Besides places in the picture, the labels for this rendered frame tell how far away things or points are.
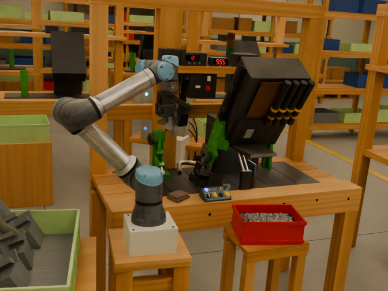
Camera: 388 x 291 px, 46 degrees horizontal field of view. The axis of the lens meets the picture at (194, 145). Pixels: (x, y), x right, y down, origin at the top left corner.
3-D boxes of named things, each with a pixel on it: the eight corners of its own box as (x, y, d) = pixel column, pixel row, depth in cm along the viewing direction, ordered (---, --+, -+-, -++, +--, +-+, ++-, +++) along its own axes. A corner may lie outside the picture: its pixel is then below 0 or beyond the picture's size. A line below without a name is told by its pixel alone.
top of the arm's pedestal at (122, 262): (191, 266, 194) (191, 257, 193) (114, 272, 185) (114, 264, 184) (174, 231, 223) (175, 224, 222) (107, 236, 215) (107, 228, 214)
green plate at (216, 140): (225, 159, 261) (237, 124, 258) (212, 157, 258) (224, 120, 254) (216, 154, 271) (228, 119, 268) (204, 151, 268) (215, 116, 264)
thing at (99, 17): (303, 160, 329) (321, 19, 302) (91, 174, 274) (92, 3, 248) (295, 156, 337) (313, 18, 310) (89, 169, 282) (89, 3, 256)
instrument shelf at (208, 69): (287, 74, 290) (287, 68, 289) (148, 73, 257) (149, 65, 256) (267, 69, 312) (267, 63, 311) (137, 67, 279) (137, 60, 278)
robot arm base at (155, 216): (169, 225, 195) (170, 203, 193) (134, 228, 191) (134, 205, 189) (161, 212, 210) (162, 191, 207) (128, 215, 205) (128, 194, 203)
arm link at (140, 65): (144, 60, 190) (168, 60, 196) (133, 59, 200) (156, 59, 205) (144, 79, 192) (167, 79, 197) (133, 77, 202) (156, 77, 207)
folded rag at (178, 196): (179, 193, 247) (179, 188, 246) (190, 198, 242) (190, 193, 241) (165, 198, 240) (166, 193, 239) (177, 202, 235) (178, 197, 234)
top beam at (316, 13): (322, 19, 302) (324, 4, 300) (90, 3, 247) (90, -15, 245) (314, 18, 310) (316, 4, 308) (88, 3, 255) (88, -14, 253)
